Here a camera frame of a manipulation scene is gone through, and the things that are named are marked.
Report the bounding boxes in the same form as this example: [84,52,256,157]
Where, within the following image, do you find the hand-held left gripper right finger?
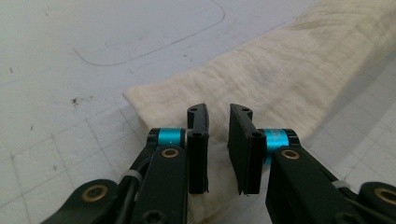
[227,103,268,196]

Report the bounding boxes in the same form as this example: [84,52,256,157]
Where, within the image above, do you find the cream egg print cloth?
[122,0,396,224]

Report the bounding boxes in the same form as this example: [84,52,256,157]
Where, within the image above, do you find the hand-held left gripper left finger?
[186,103,210,195]

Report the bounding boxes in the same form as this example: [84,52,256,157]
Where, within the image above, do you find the white foam mat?
[0,0,396,224]

